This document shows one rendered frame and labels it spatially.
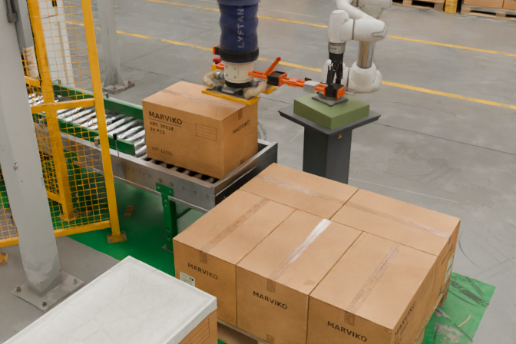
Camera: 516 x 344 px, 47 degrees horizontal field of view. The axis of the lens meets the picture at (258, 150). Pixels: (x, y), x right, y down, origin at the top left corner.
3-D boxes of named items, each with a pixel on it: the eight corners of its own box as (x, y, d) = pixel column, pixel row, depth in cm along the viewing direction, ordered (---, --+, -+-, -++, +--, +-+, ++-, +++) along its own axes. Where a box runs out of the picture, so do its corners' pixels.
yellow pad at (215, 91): (200, 93, 343) (200, 85, 341) (211, 87, 351) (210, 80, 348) (250, 105, 327) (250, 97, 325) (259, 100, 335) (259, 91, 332)
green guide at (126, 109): (31, 87, 497) (28, 77, 493) (41, 83, 505) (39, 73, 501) (178, 130, 419) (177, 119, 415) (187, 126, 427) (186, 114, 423)
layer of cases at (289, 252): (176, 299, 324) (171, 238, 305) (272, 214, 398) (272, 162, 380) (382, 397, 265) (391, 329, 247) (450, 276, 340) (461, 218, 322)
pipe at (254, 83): (203, 86, 343) (202, 77, 340) (227, 74, 362) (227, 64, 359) (253, 98, 327) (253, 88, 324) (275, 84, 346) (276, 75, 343)
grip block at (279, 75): (266, 84, 328) (266, 74, 325) (274, 79, 336) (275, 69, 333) (279, 87, 324) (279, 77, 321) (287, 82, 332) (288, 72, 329)
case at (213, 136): (147, 157, 385) (141, 100, 367) (184, 134, 416) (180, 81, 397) (223, 180, 358) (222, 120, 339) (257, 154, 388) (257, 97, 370)
